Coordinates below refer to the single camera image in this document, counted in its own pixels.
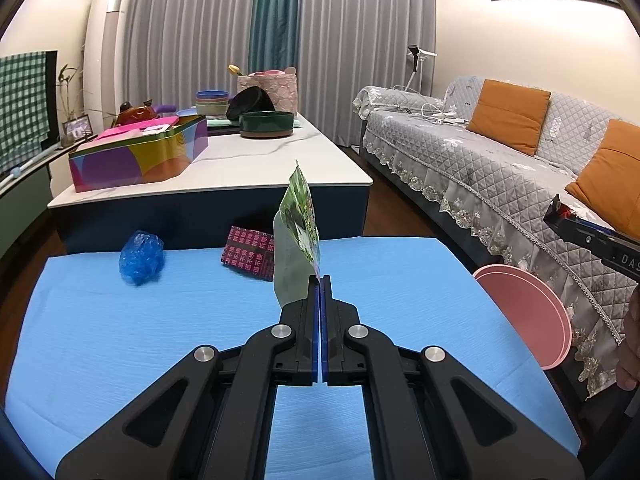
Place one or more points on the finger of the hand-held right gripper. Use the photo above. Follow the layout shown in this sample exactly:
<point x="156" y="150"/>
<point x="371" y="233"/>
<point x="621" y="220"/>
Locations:
<point x="590" y="235"/>

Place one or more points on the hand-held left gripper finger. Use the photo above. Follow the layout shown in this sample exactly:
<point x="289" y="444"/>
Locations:
<point x="326" y="330"/>
<point x="314" y="330"/>

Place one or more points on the pink round bin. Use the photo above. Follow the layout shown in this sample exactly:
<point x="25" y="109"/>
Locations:
<point x="525" y="315"/>

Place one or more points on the green printed packet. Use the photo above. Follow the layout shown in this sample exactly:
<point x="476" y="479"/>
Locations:
<point x="300" y="220"/>

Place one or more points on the person's right hand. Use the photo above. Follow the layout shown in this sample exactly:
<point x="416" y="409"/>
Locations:
<point x="632" y="350"/>

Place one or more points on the orange cushion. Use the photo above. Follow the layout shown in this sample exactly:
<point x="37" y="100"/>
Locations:
<point x="507" y="115"/>
<point x="612" y="175"/>

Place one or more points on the maroon patterned packet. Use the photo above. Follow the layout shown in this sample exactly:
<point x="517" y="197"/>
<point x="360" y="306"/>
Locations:
<point x="247" y="252"/>

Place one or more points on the grey quilted sofa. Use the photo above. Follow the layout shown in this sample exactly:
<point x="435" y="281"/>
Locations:
<point x="450" y="160"/>

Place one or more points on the white marble coffee table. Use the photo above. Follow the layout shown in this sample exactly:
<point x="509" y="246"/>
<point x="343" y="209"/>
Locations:
<point x="260" y="165"/>

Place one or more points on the white power strip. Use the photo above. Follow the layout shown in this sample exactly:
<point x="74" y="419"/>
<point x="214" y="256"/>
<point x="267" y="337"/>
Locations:
<point x="450" y="118"/>

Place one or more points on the crumpled blue plastic bag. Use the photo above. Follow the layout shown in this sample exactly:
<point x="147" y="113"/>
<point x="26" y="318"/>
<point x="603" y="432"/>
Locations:
<point x="142" y="260"/>

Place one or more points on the blue table cover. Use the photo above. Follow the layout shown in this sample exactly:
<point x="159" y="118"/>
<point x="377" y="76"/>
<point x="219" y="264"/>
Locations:
<point x="125" y="350"/>

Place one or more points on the dark green bowl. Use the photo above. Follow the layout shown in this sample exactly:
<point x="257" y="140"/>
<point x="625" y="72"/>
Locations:
<point x="266" y="126"/>

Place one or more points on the black pot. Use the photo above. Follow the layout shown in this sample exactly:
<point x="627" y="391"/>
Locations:
<point x="250" y="101"/>

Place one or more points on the pink fabric basket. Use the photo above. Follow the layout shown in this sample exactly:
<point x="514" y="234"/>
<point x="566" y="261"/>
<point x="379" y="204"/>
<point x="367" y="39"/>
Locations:
<point x="282" y="92"/>

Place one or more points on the colourful tin box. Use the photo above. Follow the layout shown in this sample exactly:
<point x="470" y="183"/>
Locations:
<point x="140" y="162"/>

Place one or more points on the stacked green beige bowls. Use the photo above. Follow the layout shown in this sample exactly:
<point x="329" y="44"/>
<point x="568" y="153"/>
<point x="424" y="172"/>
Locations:
<point x="211" y="108"/>

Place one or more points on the white floor lamp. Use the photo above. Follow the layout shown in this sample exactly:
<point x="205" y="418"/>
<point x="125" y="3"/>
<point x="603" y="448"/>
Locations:
<point x="415" y="60"/>

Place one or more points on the blue plate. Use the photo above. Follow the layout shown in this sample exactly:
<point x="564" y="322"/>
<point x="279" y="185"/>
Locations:
<point x="185" y="111"/>

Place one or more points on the blue bowl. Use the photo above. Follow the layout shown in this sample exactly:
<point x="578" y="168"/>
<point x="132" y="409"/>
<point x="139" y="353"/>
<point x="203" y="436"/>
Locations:
<point x="212" y="95"/>

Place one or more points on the pink bowl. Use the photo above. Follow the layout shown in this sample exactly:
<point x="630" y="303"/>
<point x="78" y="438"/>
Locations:
<point x="267" y="73"/>

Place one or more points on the pink paper box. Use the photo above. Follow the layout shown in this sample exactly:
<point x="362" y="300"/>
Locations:
<point x="130" y="130"/>

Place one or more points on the yellow tulip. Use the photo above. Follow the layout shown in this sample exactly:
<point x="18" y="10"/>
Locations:
<point x="234" y="68"/>

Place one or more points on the brown teapot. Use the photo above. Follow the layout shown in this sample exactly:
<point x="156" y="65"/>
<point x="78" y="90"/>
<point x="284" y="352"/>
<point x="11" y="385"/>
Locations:
<point x="137" y="115"/>

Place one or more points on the grey curtain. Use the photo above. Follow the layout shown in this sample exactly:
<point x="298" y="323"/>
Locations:
<point x="190" y="30"/>
<point x="365" y="30"/>

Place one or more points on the television cabinet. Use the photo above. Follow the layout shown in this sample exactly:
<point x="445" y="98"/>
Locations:
<point x="20" y="215"/>

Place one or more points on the teal curtain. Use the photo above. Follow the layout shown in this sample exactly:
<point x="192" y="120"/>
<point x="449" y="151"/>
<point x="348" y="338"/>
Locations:
<point x="274" y="15"/>

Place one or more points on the white stick with blue tip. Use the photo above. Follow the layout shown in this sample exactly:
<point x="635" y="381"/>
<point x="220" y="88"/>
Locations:
<point x="25" y="170"/>

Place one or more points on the bamboo plant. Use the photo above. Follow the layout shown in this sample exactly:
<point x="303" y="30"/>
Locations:
<point x="67" y="90"/>

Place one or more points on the white standing air conditioner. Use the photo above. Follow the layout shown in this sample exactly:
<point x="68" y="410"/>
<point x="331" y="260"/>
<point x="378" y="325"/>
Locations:
<point x="105" y="50"/>

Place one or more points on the black television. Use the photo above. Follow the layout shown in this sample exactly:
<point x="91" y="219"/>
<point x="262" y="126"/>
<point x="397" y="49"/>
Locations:
<point x="51" y="95"/>

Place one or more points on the green checked cloth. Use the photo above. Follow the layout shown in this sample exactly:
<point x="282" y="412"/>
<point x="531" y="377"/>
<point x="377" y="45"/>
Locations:
<point x="20" y="110"/>

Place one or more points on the photo frame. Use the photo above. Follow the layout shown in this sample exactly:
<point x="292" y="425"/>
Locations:
<point x="77" y="130"/>

